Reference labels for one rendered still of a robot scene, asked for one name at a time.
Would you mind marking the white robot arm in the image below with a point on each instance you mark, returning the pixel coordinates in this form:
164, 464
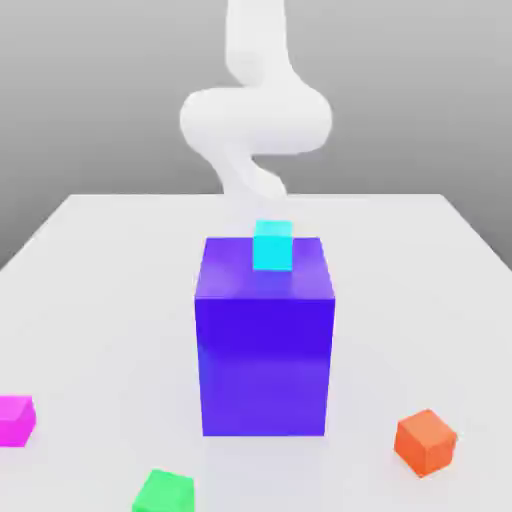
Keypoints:
256, 120

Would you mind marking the small cyan cube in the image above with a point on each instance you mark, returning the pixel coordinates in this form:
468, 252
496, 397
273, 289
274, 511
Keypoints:
272, 252

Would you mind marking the small orange cube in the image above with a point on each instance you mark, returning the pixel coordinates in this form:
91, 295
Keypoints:
426, 444

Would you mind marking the small green cube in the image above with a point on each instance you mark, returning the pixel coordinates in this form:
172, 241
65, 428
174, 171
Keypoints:
164, 492

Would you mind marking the small magenta cube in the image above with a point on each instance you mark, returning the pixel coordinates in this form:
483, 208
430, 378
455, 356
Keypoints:
14, 420

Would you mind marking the large purple box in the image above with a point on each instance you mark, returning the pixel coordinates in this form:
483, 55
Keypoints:
264, 360

